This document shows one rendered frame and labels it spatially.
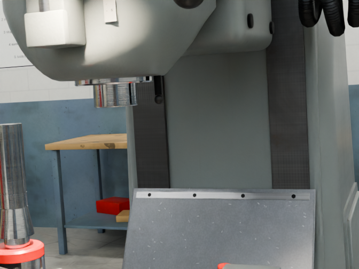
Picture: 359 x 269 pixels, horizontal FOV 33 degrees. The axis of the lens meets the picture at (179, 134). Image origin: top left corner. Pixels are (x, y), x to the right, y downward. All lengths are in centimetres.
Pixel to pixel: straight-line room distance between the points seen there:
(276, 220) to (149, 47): 48
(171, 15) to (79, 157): 500
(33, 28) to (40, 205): 534
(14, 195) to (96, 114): 487
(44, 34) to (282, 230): 56
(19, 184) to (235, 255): 50
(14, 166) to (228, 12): 31
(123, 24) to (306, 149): 49
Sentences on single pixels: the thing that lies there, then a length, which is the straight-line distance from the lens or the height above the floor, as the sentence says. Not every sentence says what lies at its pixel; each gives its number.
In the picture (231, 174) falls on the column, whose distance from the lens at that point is 100.
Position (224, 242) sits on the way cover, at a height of 104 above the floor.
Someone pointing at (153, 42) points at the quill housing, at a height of 134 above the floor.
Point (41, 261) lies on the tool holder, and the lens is 57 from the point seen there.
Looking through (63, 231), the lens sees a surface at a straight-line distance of 484.
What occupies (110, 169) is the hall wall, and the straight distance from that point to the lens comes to 542.
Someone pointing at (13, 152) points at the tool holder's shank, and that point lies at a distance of 55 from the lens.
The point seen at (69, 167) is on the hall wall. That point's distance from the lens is 562.
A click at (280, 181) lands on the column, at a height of 113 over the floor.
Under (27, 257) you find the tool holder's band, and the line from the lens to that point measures 56.
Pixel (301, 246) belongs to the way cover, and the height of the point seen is 104.
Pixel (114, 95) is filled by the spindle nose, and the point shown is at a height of 129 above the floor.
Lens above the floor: 130
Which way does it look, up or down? 5 degrees down
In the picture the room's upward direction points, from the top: 3 degrees counter-clockwise
